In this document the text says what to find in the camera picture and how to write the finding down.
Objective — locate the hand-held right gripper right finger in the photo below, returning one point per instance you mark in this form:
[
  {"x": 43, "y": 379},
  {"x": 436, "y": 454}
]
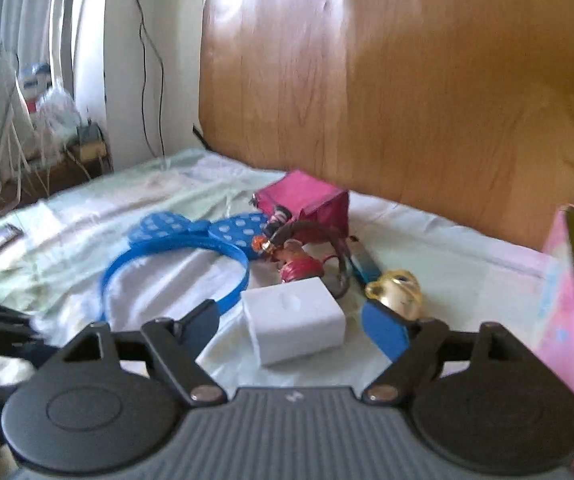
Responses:
[{"x": 384, "y": 332}]

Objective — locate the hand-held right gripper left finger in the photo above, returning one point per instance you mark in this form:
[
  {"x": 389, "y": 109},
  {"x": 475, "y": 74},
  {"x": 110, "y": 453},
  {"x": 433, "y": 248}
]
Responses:
[{"x": 201, "y": 327}]

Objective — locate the white charger adapter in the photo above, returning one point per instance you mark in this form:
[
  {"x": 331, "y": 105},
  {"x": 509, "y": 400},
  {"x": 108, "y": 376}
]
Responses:
[{"x": 292, "y": 325}]

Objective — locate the blue polka dot bow headband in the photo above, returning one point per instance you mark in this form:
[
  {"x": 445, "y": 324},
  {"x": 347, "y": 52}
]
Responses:
[{"x": 172, "y": 225}]

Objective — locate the small magenta box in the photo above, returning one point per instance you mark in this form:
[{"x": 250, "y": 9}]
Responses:
[{"x": 302, "y": 195}]

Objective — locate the pink cardboard box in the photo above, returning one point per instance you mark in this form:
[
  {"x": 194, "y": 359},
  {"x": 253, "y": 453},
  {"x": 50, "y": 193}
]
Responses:
[{"x": 562, "y": 310}]

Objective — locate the blue lighter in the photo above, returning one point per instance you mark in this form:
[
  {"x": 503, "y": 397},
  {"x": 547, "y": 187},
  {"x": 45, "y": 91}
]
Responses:
[{"x": 364, "y": 265}]

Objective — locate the red anime figurine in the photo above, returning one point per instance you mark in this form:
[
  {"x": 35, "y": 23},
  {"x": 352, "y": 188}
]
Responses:
[{"x": 299, "y": 265}]

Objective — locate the dark wooden nightstand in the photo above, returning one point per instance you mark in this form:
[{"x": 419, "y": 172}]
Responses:
[{"x": 57, "y": 175}]

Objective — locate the pale green bed sheet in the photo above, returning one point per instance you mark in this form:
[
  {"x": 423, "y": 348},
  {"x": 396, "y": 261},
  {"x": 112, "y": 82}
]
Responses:
[{"x": 117, "y": 185}]

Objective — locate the small wooden box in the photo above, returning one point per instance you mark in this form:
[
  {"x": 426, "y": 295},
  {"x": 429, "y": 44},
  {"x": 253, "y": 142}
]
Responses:
[{"x": 92, "y": 142}]

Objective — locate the white plastic bag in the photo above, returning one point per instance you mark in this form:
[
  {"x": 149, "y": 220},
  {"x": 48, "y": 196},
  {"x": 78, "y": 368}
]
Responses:
[{"x": 59, "y": 110}]

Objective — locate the blue and white plush doll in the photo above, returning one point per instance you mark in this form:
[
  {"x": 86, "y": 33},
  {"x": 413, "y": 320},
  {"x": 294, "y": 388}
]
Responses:
[{"x": 34, "y": 80}]

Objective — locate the wooden headboard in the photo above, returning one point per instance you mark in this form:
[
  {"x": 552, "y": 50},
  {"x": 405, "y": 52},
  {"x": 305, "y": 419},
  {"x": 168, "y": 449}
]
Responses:
[{"x": 417, "y": 85}]

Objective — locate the white curtain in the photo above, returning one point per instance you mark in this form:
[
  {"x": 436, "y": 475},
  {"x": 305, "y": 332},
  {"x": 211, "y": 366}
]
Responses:
[{"x": 32, "y": 0}]

